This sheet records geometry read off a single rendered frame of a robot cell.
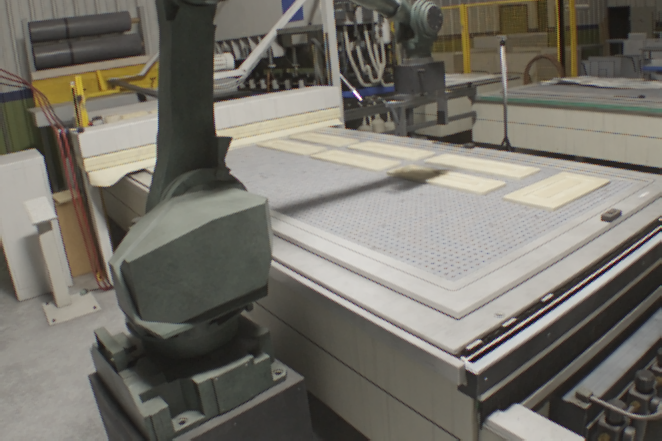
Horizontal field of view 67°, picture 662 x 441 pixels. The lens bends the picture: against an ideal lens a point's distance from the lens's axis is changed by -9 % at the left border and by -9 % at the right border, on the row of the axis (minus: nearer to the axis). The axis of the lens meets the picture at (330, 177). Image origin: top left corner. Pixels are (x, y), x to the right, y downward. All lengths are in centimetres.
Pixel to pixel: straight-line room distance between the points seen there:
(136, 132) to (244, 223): 247
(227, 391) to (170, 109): 97
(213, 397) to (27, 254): 284
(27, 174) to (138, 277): 278
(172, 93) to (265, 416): 115
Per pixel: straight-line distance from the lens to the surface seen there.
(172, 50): 196
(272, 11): 678
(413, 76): 243
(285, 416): 199
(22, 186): 431
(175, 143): 193
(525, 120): 616
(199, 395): 180
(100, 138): 397
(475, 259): 187
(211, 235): 160
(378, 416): 192
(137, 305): 165
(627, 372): 201
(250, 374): 186
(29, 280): 449
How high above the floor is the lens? 163
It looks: 15 degrees down
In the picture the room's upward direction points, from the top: 6 degrees counter-clockwise
